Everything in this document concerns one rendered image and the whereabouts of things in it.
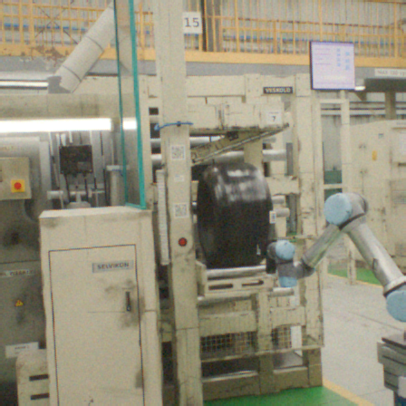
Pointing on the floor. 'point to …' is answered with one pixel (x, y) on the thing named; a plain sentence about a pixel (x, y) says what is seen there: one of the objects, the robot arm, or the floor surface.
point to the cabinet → (396, 220)
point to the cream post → (179, 279)
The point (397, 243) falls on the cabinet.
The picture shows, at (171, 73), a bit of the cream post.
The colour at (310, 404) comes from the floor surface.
